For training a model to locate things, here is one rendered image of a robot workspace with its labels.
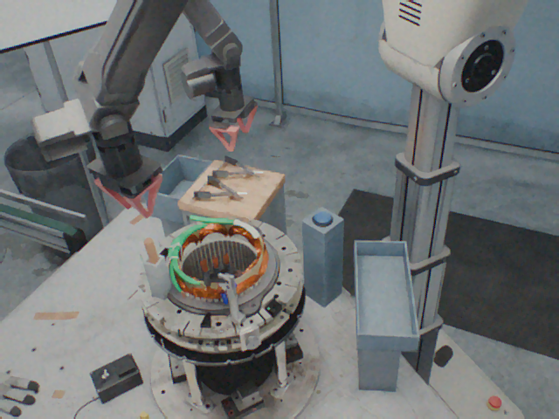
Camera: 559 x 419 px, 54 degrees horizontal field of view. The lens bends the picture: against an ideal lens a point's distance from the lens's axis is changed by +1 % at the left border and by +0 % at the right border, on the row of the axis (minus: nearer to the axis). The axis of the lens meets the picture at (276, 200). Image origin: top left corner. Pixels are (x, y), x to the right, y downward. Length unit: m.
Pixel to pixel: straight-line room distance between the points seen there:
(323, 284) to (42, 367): 0.69
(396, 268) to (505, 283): 1.51
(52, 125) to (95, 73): 0.12
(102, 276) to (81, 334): 0.20
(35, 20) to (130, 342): 1.01
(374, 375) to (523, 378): 1.20
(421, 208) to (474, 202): 1.86
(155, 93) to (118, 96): 2.67
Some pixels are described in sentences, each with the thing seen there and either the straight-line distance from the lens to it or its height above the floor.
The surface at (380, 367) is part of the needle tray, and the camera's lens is 1.22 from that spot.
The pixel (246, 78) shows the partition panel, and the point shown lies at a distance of 3.70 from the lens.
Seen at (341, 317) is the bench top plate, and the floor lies 0.78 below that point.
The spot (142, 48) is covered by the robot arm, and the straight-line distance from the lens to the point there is 0.65.
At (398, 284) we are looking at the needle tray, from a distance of 1.16.
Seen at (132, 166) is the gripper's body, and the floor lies 1.41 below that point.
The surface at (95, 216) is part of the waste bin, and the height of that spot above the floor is 0.21.
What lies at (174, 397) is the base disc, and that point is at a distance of 1.29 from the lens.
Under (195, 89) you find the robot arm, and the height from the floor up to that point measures 1.34.
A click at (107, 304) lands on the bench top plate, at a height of 0.78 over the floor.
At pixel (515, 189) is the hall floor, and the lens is 3.25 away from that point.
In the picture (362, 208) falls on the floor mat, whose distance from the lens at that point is 2.94.
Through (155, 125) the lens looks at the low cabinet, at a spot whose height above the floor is 0.19.
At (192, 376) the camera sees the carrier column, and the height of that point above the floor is 0.91.
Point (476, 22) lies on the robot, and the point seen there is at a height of 1.52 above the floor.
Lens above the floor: 1.86
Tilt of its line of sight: 38 degrees down
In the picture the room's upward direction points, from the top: 4 degrees counter-clockwise
